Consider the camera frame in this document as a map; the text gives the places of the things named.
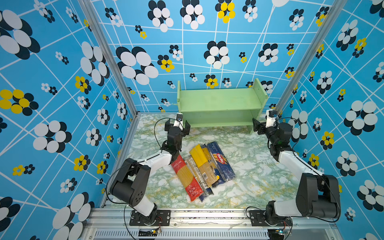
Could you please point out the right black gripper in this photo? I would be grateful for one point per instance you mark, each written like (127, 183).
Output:
(258, 126)

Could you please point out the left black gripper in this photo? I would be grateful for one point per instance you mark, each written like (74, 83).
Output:
(185, 131)

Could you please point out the red spaghetti bag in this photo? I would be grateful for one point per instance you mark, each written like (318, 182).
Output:
(187, 179)

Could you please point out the yellow top spaghetti bag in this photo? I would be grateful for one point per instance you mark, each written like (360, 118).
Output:
(205, 168)

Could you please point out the clear white-label spaghetti bag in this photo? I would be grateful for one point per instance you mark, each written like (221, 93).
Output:
(207, 191)

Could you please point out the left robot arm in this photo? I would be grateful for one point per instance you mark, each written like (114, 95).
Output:
(131, 179)

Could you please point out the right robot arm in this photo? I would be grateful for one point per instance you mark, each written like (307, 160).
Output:
(317, 195)

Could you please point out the light green wooden shelf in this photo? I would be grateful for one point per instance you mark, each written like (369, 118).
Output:
(222, 107)

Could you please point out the blue clear spaghetti bag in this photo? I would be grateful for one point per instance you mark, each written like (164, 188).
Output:
(214, 168)

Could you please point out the blue Barilla spaghetti box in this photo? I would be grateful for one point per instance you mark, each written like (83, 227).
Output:
(223, 166)

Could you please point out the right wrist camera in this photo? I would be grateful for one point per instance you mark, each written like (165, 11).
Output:
(271, 117)

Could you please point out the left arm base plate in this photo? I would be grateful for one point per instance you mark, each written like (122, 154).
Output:
(157, 218)

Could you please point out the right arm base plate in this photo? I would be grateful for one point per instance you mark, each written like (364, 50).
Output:
(260, 218)

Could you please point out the aluminium front rail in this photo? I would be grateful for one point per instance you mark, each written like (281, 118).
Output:
(204, 224)

